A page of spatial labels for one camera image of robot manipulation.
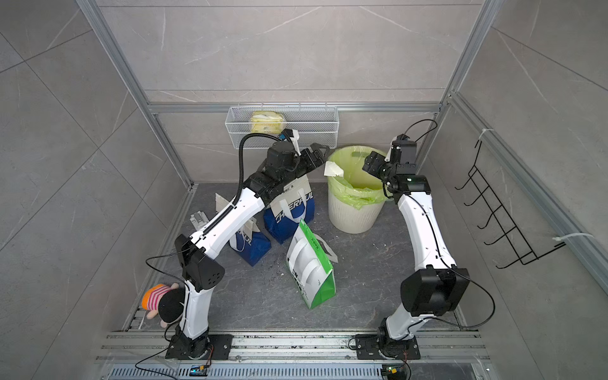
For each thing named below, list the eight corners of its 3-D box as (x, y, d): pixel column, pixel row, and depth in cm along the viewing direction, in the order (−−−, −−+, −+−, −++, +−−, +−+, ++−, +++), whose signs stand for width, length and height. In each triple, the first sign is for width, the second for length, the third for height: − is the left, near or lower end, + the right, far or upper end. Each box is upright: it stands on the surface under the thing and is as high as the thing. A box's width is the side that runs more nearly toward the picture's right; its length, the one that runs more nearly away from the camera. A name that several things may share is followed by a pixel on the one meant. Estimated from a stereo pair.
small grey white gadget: (188, 221, 108) (186, 217, 106) (202, 212, 112) (200, 208, 109) (197, 230, 105) (195, 227, 103) (211, 220, 108) (209, 217, 106)
